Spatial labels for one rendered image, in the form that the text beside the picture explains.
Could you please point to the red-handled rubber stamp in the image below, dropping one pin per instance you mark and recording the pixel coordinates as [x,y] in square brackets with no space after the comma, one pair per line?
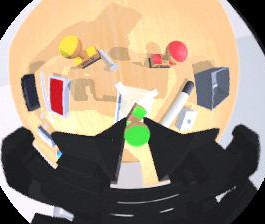
[176,52]

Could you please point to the blue-topped wooden stamp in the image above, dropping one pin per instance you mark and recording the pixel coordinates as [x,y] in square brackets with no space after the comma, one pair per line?
[58,153]

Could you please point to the yellow rubber stamp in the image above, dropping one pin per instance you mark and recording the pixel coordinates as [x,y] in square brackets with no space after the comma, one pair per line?
[70,48]

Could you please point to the white marker with black cap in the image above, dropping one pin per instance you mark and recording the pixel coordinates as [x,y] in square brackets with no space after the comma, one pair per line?
[187,90]

